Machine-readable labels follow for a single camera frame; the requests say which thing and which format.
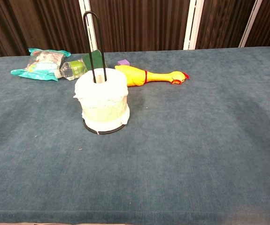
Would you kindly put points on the teal snack bag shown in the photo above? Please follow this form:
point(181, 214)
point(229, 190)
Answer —
point(40, 63)

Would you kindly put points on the purple foam cube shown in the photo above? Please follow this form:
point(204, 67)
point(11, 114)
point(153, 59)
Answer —
point(123, 62)

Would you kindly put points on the white tissue roll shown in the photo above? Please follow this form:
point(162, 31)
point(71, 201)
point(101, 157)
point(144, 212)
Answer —
point(102, 105)

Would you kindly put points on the yellow rubber chicken toy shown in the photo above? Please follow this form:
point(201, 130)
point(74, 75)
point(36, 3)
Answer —
point(134, 75)

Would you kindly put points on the clear bottle with green label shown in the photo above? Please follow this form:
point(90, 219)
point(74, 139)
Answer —
point(74, 69)

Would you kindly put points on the green scouring sponge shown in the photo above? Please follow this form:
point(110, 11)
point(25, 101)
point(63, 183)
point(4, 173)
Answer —
point(97, 58)

